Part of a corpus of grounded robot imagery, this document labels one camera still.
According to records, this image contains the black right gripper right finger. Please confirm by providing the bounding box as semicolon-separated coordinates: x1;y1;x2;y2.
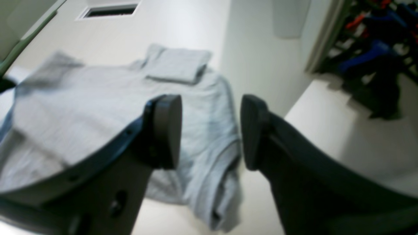
240;95;418;235

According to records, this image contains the rack of blue clamps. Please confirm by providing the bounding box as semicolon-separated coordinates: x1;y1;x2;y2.
318;0;417;120

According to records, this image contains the grey t-shirt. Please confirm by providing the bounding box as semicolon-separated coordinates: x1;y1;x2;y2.
0;44;244;233

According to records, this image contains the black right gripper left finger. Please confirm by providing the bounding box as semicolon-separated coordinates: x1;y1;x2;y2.
1;95;182;235

